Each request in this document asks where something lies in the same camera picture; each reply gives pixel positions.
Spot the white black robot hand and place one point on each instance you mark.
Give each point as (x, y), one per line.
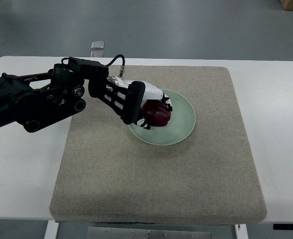
(151, 93)

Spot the red apple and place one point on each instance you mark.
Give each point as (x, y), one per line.
(156, 113)

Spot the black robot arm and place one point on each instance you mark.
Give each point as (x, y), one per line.
(40, 100)

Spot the pale green plate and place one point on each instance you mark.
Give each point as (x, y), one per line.
(180, 126)

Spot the lower floor metal plate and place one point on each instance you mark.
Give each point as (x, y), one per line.
(97, 54)

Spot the floor metal plate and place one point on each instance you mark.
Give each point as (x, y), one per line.
(97, 54)
(97, 45)

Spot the upper floor metal plate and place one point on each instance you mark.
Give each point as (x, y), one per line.
(97, 45)

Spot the beige fabric cushion mat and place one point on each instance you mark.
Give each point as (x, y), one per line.
(109, 175)

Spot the white left table leg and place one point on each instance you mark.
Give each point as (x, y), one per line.
(51, 230)

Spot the white table leg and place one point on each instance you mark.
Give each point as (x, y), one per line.
(51, 230)
(241, 231)

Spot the white right table leg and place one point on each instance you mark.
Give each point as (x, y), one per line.
(241, 231)

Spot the black table control panel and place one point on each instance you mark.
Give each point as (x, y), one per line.
(283, 227)

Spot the grey metal base plate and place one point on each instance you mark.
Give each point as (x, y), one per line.
(123, 233)

